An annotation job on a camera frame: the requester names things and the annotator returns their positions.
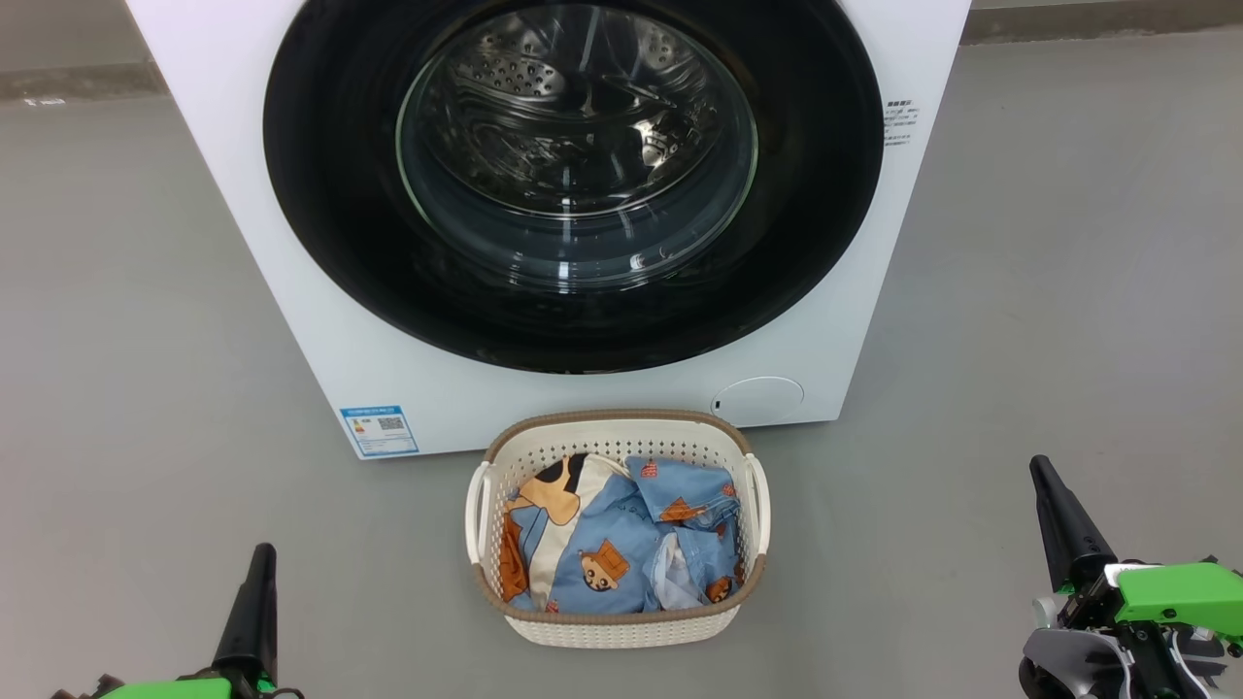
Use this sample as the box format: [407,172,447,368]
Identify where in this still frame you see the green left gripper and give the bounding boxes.
[95,544,304,699]

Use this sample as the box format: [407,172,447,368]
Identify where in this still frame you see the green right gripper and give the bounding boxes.
[1029,454,1243,671]

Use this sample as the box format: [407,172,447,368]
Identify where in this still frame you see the blue garment with orange print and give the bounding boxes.
[499,452,663,615]

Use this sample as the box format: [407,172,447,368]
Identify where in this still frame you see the black round glass washer door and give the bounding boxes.
[262,0,886,376]

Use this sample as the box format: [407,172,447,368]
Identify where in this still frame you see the white front-load washing machine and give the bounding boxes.
[124,0,974,461]

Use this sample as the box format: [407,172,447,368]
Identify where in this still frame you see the stainless steel washing machine drum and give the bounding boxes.
[396,3,759,289]

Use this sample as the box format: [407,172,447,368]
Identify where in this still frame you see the blue energy label sticker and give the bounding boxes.
[340,405,420,458]

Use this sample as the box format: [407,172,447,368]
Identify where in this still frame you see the round white filter cover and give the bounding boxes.
[711,376,806,427]

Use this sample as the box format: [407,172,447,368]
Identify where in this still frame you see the cream perforated laundry basket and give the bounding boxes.
[464,409,772,649]

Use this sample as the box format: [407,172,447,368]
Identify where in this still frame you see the small black text label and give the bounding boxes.
[882,97,920,149]

